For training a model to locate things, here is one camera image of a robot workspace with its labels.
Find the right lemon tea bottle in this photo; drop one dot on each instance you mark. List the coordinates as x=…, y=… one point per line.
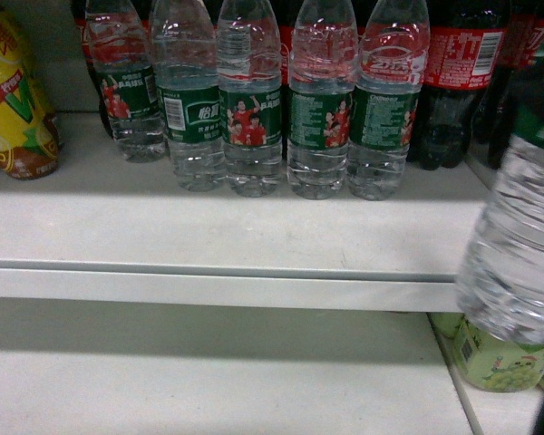
x=29, y=140

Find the clear water bottle green label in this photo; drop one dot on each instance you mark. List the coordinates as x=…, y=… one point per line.
x=500, y=285

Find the green grape drink bottle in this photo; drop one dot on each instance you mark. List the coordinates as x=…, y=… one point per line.
x=493, y=365

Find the large cola bottle right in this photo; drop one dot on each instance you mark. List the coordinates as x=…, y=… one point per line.
x=466, y=37

